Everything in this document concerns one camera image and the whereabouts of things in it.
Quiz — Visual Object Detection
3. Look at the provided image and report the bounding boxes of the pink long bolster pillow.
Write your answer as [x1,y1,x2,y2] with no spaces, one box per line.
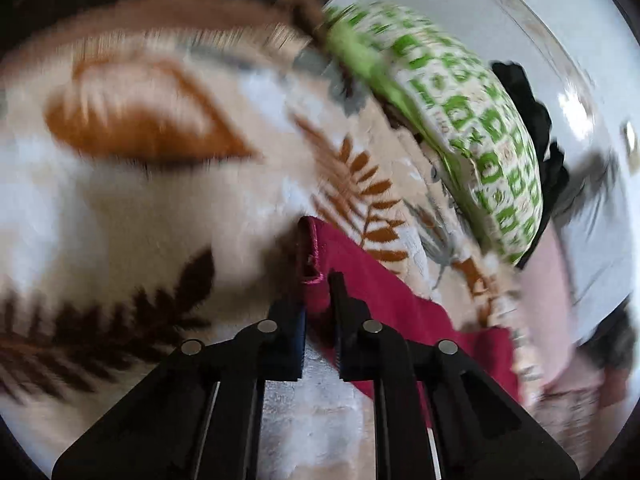
[518,222,575,386]

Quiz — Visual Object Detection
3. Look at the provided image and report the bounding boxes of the light grey pillow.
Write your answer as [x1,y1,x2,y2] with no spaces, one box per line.
[554,153,634,315]

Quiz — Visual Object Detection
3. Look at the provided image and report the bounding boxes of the beige leaf pattern fleece blanket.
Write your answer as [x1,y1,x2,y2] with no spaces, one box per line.
[1,0,544,479]

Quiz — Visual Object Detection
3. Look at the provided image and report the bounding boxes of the green white patterned cloth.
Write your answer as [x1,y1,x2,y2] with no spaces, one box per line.
[326,2,544,264]

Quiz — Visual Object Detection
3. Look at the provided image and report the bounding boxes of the dark red garment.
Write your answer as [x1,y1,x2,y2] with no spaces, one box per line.
[296,216,521,401]

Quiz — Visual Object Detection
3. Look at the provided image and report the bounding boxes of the black crumpled garment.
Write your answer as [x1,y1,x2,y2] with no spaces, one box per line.
[490,58,572,221]

